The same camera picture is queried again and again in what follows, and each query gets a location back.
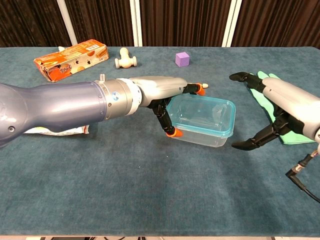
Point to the small white object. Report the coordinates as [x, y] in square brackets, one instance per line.
[61, 49]

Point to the clear blue-rimmed plastic container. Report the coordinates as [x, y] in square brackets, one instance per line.
[195, 105]

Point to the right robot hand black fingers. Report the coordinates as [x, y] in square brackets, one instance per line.
[287, 97]

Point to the orange cardboard snack box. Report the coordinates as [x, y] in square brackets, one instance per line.
[72, 60]

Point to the clear blue plastic container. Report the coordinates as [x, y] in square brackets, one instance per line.
[200, 140]

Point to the white crumpled snack packet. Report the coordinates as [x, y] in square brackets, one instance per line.
[62, 131]

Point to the white partition frame post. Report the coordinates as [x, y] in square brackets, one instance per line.
[136, 22]
[231, 22]
[67, 22]

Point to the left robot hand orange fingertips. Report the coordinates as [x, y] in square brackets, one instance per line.
[160, 90]

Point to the green rubber glove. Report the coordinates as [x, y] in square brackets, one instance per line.
[262, 102]

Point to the wooden roller stamp toy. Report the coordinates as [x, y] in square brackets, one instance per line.
[125, 62]

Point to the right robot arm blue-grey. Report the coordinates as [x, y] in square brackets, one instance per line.
[318, 142]

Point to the teal table cloth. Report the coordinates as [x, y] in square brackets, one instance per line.
[125, 187]

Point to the purple foam cube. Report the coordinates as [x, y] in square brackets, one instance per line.
[182, 60]

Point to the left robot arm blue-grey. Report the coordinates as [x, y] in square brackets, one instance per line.
[62, 102]

